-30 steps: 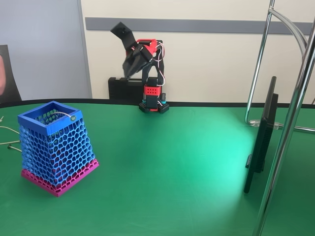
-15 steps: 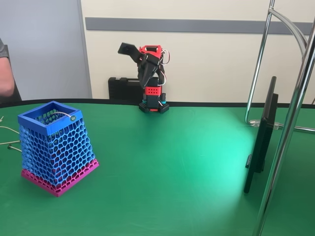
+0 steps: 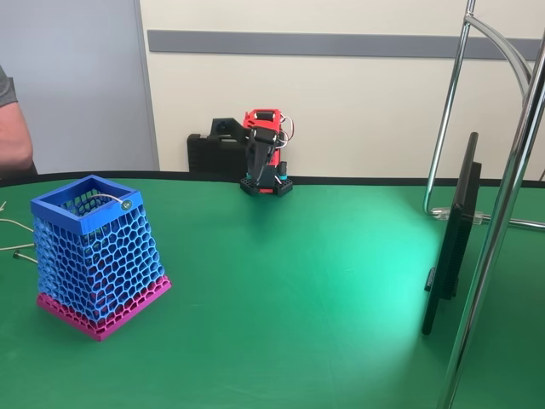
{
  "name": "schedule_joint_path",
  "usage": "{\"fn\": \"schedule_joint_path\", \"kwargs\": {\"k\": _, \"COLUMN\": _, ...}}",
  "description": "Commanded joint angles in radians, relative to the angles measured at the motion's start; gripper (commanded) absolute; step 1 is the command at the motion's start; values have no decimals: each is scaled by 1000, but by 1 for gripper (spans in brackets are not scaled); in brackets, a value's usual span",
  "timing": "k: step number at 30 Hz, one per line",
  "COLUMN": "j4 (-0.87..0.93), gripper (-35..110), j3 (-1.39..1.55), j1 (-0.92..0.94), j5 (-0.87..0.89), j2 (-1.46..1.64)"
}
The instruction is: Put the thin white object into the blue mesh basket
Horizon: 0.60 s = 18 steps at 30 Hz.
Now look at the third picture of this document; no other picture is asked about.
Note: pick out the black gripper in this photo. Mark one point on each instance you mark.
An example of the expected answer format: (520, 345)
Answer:
(258, 157)

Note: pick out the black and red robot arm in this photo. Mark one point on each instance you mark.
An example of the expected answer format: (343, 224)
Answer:
(249, 117)

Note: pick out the blue and pink mesh basket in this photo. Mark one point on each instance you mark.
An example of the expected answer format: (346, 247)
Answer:
(106, 255)

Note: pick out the black plastic carrying case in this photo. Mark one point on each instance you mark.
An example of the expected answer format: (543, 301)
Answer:
(213, 155)

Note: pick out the green cloth with black border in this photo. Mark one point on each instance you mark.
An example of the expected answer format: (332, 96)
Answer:
(277, 298)

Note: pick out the clear plastic clip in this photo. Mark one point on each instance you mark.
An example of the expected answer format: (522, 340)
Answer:
(440, 211)

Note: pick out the white LED light panel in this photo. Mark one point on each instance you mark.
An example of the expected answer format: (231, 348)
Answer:
(457, 234)

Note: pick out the grey t-shirt sleeve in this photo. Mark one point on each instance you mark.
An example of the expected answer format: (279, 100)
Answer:
(6, 89)

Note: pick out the black pegboard base plate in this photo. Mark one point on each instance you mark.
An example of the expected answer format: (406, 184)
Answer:
(266, 191)

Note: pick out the grey wall rail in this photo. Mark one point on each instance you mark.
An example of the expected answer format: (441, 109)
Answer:
(298, 44)

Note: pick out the chrome tube frame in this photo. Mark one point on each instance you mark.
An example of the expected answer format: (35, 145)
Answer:
(489, 255)

